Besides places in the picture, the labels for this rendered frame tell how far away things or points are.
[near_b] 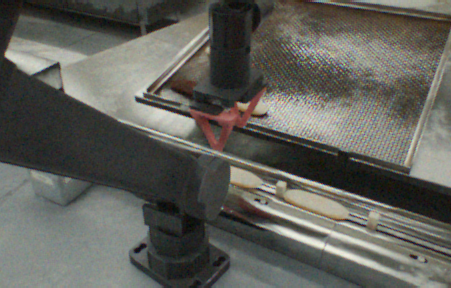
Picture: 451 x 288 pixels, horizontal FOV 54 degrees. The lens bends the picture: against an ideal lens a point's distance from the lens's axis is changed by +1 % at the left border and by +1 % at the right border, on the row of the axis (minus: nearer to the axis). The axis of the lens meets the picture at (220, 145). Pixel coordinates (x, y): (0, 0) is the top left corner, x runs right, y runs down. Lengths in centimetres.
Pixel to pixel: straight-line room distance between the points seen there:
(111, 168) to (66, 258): 33
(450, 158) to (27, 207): 67
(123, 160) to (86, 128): 6
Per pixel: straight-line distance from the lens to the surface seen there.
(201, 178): 49
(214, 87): 61
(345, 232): 64
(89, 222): 72
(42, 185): 76
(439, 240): 69
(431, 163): 76
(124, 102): 102
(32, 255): 70
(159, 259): 58
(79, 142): 32
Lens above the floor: 130
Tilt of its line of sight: 35 degrees down
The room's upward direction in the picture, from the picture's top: straight up
